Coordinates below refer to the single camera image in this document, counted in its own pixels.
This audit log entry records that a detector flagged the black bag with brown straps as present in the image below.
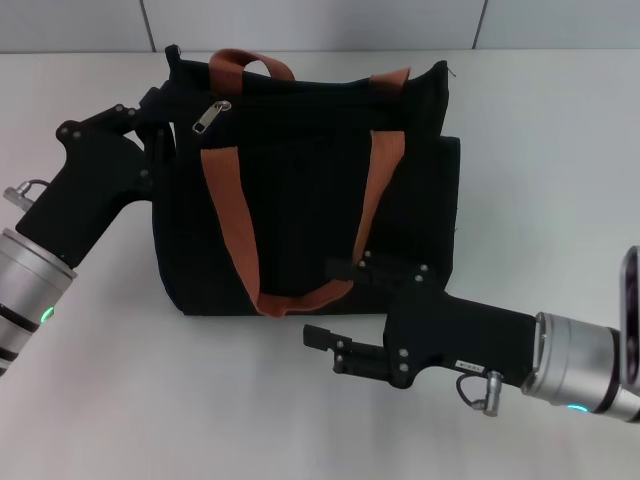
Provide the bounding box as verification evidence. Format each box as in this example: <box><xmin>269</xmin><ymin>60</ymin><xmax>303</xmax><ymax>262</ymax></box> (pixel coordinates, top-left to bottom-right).
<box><xmin>151</xmin><ymin>43</ymin><xmax>462</xmax><ymax>320</ymax></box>

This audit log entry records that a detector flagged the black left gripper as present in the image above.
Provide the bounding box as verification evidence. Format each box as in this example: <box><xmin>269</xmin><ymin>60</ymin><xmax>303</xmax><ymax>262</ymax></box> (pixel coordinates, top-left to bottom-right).
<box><xmin>14</xmin><ymin>85</ymin><xmax>177</xmax><ymax>267</ymax></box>

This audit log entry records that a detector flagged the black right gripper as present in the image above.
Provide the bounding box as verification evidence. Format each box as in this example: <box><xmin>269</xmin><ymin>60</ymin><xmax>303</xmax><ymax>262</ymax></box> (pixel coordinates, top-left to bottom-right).
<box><xmin>302</xmin><ymin>250</ymin><xmax>540</xmax><ymax>390</ymax></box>

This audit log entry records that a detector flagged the left gripper cable with plugs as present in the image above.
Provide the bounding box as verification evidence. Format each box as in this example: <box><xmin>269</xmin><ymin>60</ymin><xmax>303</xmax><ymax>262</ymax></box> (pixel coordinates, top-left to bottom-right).
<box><xmin>3</xmin><ymin>179</ymin><xmax>50</xmax><ymax>207</ymax></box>

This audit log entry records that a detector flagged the right gripper cable with plugs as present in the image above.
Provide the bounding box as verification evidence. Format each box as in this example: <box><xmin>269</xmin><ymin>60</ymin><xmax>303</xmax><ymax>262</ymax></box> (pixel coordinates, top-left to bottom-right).
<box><xmin>455</xmin><ymin>369</ymin><xmax>504</xmax><ymax>417</ymax></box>

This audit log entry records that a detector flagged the gripper cable with plugs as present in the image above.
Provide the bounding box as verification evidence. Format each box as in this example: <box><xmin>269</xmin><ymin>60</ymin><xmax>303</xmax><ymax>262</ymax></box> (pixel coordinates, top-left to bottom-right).
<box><xmin>455</xmin><ymin>369</ymin><xmax>504</xmax><ymax>417</ymax></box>
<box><xmin>3</xmin><ymin>179</ymin><xmax>50</xmax><ymax>207</ymax></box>

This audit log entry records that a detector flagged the silver metal zipper pull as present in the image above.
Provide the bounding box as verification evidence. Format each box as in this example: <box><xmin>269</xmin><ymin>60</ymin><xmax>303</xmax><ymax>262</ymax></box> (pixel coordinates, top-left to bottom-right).
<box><xmin>192</xmin><ymin>99</ymin><xmax>234</xmax><ymax>135</ymax></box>

